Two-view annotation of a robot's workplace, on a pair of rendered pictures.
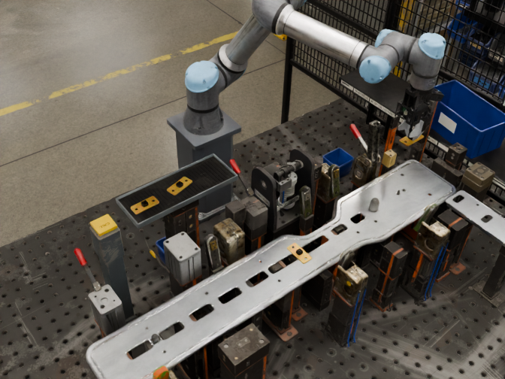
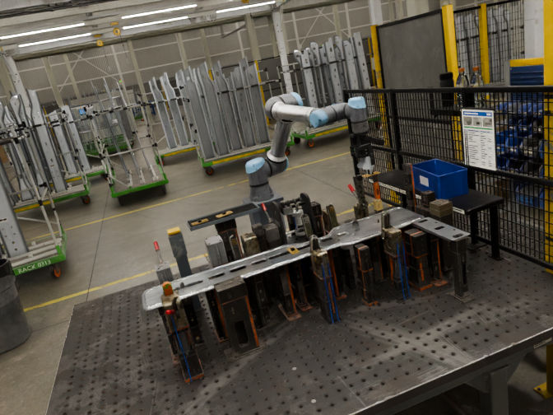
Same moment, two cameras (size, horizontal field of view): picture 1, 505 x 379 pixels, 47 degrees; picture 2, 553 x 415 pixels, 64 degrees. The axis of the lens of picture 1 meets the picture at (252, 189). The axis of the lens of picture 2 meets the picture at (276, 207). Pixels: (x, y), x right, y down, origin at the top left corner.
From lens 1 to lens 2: 1.19 m
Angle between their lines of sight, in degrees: 32
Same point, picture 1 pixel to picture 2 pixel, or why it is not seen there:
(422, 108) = (363, 146)
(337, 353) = (324, 327)
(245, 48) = (276, 144)
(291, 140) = not seen: hidden behind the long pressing
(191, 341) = (202, 286)
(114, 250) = (179, 248)
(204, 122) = (257, 193)
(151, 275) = not seen: hidden behind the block
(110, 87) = not seen: hidden behind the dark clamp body
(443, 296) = (422, 298)
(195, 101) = (251, 179)
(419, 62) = (350, 114)
